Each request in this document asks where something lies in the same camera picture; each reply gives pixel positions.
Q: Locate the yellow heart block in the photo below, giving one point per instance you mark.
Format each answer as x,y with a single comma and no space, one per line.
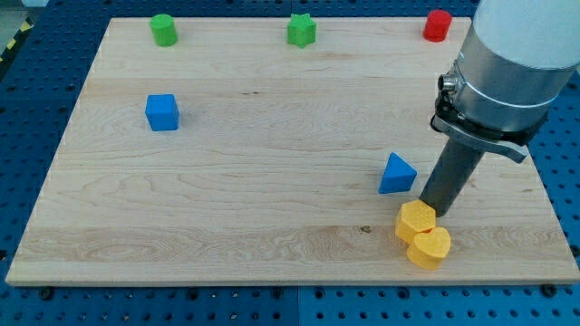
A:
428,250

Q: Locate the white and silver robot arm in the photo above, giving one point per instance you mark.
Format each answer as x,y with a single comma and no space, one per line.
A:
516,58

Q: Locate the light wooden board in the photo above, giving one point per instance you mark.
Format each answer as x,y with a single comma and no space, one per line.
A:
272,176

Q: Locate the blue triangle block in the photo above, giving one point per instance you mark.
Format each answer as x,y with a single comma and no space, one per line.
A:
398,175

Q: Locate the green star block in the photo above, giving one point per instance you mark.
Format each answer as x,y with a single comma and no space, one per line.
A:
301,30

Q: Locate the yellow hexagon block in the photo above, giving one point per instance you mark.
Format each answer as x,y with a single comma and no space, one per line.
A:
414,217

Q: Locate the blue cube block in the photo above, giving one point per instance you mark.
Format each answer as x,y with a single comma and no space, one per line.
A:
162,112

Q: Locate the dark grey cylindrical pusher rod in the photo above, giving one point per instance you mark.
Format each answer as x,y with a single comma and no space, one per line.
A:
455,165

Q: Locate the green cylinder block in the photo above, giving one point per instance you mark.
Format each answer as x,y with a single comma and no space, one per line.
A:
163,30

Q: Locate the red cylinder block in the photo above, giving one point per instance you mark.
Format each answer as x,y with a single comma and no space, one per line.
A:
437,25

